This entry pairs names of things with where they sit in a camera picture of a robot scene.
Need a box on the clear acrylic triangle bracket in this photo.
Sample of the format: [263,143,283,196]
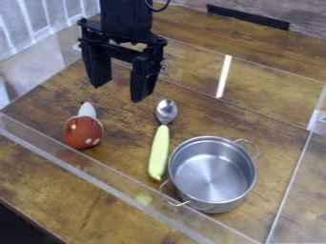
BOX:
[72,43,81,51]

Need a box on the green handled metal spoon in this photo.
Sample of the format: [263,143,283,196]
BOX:
[148,99,178,180]

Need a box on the red toy mushroom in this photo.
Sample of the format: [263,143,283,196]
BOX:
[64,102,103,150]

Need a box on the clear acrylic barrier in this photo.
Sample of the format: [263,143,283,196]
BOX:
[0,112,259,244]
[266,85,326,244]

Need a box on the clear acrylic front barrier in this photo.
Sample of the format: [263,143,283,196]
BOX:
[0,112,259,244]

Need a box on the stainless steel pot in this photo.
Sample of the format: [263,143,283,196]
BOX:
[159,136,259,214]

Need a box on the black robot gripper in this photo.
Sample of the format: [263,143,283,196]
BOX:
[77,0,168,103]

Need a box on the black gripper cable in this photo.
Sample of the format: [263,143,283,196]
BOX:
[143,0,172,13]

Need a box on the black bar on table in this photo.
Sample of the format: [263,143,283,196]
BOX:
[206,4,290,31]

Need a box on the clear acrylic right barrier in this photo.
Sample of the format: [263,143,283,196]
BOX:
[266,85,326,244]

